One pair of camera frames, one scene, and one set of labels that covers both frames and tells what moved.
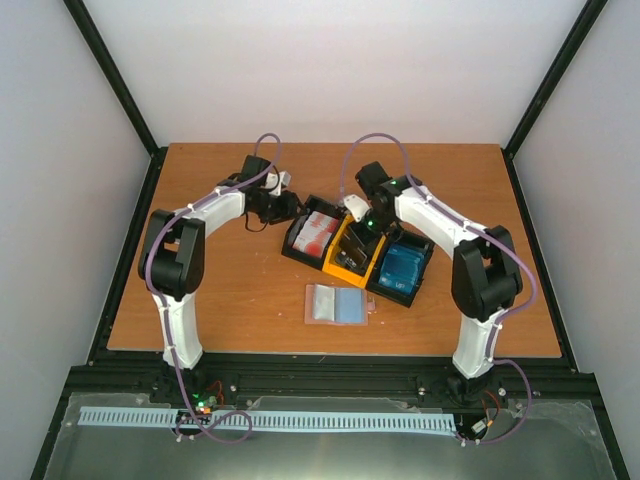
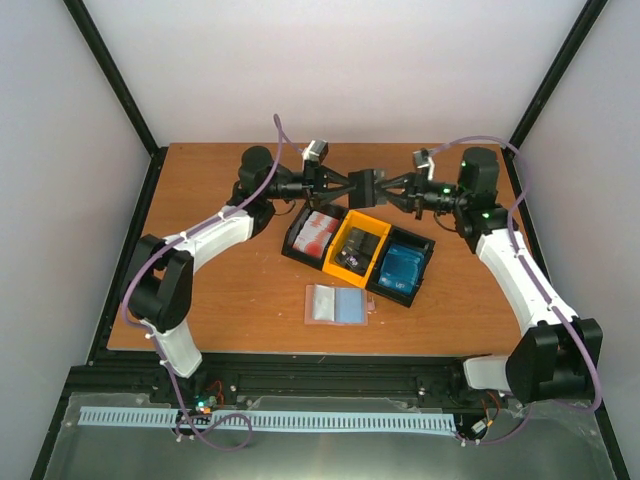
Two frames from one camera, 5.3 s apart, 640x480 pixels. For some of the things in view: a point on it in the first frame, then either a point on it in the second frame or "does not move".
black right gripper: [388, 229] -> [413, 196]
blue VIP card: [401, 268] does not move
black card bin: [412, 242] does not move
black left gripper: [288, 210] -> [314, 182]
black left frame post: [82, 17] does not move
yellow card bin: [352, 277] does not move
